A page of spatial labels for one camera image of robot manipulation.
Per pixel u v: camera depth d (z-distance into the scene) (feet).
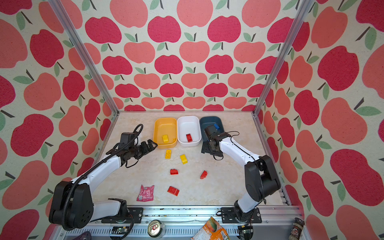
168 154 3.14
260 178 1.49
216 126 3.63
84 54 2.83
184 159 3.09
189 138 3.42
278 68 3.06
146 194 2.63
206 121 3.66
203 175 2.83
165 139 3.34
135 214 2.45
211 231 2.23
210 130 2.40
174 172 2.89
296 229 2.22
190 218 2.42
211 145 2.22
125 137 2.27
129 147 2.26
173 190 2.67
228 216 2.41
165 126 3.53
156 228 2.02
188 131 3.66
